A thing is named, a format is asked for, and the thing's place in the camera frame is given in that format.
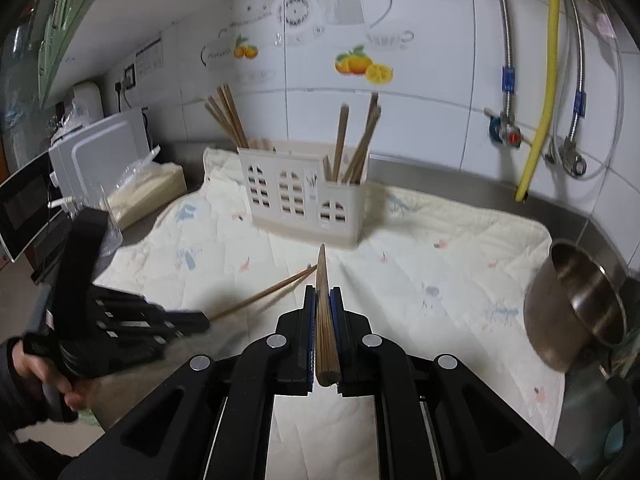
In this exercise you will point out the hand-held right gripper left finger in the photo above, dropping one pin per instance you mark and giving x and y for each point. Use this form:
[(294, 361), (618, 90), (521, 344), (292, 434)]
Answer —
[(310, 320)]

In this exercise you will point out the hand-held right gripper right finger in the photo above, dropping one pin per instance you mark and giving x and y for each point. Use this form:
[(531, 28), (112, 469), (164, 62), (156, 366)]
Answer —
[(336, 320)]

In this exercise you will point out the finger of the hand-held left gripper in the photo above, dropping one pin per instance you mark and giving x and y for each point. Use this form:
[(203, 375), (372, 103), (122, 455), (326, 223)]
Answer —
[(170, 321), (145, 342)]

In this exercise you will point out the brown wooden chopstick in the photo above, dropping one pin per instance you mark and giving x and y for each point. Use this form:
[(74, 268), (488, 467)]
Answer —
[(265, 292), (326, 320)]

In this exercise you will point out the cream plastic chopstick holder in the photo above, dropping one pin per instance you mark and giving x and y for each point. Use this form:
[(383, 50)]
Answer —
[(295, 195)]

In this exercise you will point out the bunch of wooden chopsticks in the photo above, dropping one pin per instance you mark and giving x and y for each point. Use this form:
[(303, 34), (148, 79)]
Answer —
[(231, 110)]

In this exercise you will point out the person's left forearm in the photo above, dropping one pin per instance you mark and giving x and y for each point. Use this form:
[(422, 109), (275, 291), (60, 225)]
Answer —
[(17, 410)]

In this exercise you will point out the person's left hand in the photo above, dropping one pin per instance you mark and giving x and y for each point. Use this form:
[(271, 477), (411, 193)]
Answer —
[(27, 365)]

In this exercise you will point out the white microwave oven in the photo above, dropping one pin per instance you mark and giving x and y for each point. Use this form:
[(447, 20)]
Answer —
[(25, 210)]

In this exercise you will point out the beige pack in clear plastic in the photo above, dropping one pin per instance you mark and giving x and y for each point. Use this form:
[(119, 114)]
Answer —
[(150, 185)]

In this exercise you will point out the cream quilted printed mat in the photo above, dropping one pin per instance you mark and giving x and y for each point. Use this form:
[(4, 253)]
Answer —
[(440, 280)]

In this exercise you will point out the white plastic cutting board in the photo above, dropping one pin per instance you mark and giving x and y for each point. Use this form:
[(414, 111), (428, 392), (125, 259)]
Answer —
[(105, 155)]

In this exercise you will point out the white kitchen appliance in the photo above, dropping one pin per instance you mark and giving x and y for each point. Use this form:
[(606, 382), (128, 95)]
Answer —
[(87, 100)]

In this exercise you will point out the stainless steel pot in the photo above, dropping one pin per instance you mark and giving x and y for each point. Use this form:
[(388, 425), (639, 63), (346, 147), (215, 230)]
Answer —
[(565, 305)]

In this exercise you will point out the metal valve with red knob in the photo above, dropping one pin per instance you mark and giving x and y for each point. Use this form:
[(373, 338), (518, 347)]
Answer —
[(506, 130)]

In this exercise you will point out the dark metal pan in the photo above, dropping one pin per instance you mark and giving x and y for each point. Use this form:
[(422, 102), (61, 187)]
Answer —
[(600, 400)]

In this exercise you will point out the plain metal valve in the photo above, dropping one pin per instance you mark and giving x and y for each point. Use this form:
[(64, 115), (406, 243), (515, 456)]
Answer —
[(572, 157)]

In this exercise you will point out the black wall plug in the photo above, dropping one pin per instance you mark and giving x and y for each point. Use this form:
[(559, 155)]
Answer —
[(119, 86)]

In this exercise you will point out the black wall socket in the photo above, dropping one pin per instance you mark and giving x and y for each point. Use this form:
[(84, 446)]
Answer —
[(129, 75)]

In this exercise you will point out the black and white wall label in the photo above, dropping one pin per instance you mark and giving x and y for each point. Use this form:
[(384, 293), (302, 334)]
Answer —
[(150, 57)]

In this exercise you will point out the green wall cabinet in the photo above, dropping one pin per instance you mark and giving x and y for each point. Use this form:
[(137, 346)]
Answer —
[(60, 25)]

